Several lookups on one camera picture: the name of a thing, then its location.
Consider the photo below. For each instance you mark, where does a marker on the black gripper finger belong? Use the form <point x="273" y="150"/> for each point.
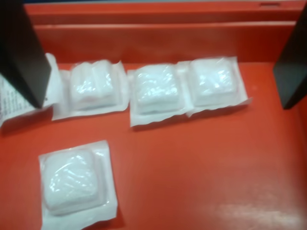
<point x="295" y="72"/>
<point x="19" y="48"/>

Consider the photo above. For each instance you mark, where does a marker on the red crate holding bandages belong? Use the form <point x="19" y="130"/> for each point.
<point x="192" y="167"/>

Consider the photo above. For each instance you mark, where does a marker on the clear packet in right bin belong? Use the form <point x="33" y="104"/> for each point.
<point x="72" y="182"/>

